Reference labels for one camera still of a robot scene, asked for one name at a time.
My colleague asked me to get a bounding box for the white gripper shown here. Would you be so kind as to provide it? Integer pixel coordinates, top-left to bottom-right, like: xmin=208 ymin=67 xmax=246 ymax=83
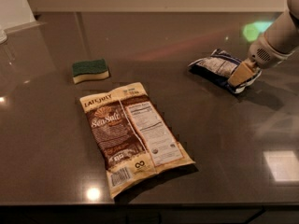
xmin=228 ymin=35 xmax=292 ymax=87

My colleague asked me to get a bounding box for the blue chip bag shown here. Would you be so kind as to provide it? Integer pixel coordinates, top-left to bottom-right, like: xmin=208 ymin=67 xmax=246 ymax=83
xmin=188 ymin=49 xmax=262 ymax=94

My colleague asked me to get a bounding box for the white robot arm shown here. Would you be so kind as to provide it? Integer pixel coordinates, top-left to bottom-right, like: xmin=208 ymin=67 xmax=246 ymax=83
xmin=228 ymin=0 xmax=299 ymax=87

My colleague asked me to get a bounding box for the brown chip bag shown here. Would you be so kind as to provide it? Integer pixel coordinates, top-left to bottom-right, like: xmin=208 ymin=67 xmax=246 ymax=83
xmin=80 ymin=82 xmax=193 ymax=198

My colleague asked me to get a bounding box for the green yellow sponge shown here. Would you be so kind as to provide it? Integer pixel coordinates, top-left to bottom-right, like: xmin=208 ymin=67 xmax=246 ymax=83
xmin=72 ymin=59 xmax=109 ymax=84

